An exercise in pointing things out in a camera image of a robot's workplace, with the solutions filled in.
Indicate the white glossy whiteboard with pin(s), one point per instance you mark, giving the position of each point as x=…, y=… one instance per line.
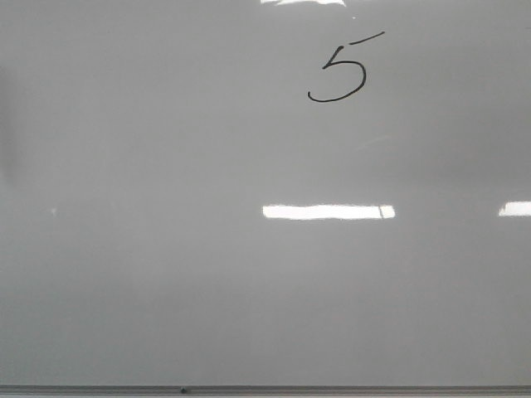
x=265, y=197

